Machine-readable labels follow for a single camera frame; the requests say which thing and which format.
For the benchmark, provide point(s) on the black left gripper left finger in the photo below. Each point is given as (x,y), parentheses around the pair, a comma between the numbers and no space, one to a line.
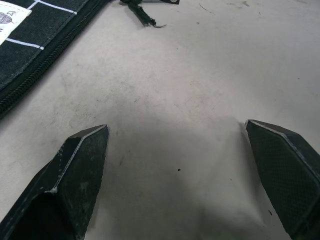
(72,185)

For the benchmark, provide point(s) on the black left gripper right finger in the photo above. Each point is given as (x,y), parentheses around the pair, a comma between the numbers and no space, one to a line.
(282,170)

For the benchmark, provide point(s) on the black grid pattern zip pouch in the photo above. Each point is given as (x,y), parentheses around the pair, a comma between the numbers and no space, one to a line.
(37,40)

